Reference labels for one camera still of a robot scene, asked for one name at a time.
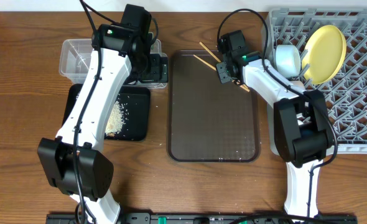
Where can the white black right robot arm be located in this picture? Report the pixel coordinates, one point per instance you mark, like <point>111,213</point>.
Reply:
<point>301,130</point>

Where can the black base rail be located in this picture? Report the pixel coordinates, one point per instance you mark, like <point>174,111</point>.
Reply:
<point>266,218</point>

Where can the black plastic tray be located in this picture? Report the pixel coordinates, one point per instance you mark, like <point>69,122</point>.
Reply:
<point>138,104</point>

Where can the light blue bowl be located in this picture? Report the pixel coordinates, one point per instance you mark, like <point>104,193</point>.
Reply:
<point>287,60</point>

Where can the grey dishwasher rack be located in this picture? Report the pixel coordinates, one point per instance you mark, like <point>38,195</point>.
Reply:
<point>346,93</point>

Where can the dark brown serving tray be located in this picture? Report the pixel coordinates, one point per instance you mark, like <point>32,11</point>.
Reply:
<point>209,121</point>

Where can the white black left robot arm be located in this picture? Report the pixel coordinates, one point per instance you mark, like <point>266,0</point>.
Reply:
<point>73,162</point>

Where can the yellow plate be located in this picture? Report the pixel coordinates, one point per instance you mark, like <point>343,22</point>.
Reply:
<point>325,54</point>

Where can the pink bowl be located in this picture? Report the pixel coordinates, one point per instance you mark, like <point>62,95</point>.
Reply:
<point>298,84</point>

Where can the clear plastic bin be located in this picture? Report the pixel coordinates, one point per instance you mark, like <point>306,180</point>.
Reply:
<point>76,57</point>

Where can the rice and nut scraps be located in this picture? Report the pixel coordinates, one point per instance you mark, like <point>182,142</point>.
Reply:
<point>117,119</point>

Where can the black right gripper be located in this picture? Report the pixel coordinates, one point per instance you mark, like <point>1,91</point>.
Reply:
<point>222,72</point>

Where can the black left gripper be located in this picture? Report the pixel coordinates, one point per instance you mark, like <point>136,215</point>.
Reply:
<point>158,69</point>

